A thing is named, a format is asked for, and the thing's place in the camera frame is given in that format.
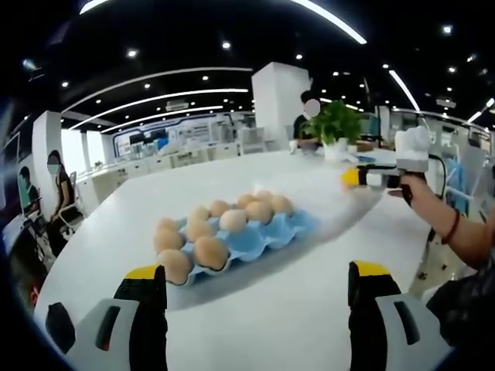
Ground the black cable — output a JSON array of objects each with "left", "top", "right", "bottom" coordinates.
[{"left": 427, "top": 153, "right": 449, "bottom": 198}]

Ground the blue egg tray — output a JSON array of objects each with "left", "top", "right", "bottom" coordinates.
[{"left": 154, "top": 210, "right": 322, "bottom": 289}]

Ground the cluster of brown eggs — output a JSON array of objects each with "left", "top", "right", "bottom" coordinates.
[{"left": 153, "top": 189, "right": 295, "bottom": 285}]

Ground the white low cabinet row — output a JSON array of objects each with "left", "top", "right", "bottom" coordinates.
[{"left": 77, "top": 146, "right": 244, "bottom": 194}]

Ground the grey office chair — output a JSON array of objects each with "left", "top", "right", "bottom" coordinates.
[{"left": 239, "top": 126, "right": 267, "bottom": 155}]

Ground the person's dark patterned clothing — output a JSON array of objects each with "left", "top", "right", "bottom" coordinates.
[{"left": 427, "top": 250, "right": 495, "bottom": 347}]

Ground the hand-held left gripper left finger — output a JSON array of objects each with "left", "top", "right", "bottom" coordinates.
[{"left": 63, "top": 264, "right": 168, "bottom": 371}]

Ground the green potted plant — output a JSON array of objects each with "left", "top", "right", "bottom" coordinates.
[{"left": 301, "top": 99, "right": 367, "bottom": 160}]

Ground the person's right hand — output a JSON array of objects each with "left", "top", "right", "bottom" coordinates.
[{"left": 404, "top": 175, "right": 459, "bottom": 243}]

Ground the red bead bracelet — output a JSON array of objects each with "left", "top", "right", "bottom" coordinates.
[{"left": 441, "top": 209, "right": 462, "bottom": 246}]

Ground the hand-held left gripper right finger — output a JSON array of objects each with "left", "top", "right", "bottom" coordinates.
[{"left": 347, "top": 260, "right": 453, "bottom": 371}]

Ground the white square pillar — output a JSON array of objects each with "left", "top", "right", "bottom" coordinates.
[
  {"left": 251, "top": 61, "right": 313, "bottom": 150},
  {"left": 32, "top": 111, "right": 63, "bottom": 182}
]

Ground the small black object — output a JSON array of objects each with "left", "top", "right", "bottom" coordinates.
[{"left": 45, "top": 302, "right": 77, "bottom": 355}]

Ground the white table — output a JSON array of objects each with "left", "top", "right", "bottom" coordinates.
[{"left": 32, "top": 148, "right": 438, "bottom": 371}]

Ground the blue framed display wall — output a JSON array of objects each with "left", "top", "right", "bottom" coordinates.
[{"left": 114, "top": 115, "right": 254, "bottom": 155}]

